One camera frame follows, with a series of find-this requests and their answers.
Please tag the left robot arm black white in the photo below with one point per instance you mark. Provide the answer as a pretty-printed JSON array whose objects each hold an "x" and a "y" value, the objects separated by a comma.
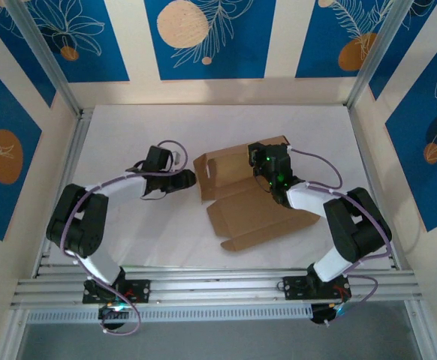
[{"x": 79, "y": 225}]

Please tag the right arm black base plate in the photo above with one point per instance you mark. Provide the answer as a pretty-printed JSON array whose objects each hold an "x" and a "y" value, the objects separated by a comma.
[{"x": 295, "y": 287}]

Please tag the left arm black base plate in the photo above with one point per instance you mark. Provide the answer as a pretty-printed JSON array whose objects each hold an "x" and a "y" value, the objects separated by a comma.
[{"x": 139, "y": 290}]

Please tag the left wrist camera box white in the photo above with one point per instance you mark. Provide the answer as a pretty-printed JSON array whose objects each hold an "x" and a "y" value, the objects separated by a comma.
[{"x": 179, "y": 157}]

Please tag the aluminium frame rail beam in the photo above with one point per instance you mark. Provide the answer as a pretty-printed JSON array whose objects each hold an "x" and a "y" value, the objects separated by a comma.
[{"x": 218, "y": 288}]

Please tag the brown cardboard paper box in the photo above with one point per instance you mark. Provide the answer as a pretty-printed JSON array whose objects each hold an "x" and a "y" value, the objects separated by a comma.
[{"x": 241, "y": 210}]

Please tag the black controller board with light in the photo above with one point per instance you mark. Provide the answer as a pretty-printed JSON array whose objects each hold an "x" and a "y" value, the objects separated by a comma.
[
  {"x": 109, "y": 315},
  {"x": 320, "y": 315}
]

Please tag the aluminium frame post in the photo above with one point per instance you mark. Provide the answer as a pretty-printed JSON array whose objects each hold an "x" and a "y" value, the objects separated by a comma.
[
  {"x": 52, "y": 67},
  {"x": 373, "y": 56}
]

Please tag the aluminium side rail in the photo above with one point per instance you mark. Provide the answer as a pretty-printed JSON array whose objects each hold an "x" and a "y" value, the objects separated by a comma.
[
  {"x": 366, "y": 157},
  {"x": 76, "y": 150}
]

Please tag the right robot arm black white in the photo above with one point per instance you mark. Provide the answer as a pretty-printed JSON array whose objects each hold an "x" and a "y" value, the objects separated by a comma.
[{"x": 353, "y": 228}]

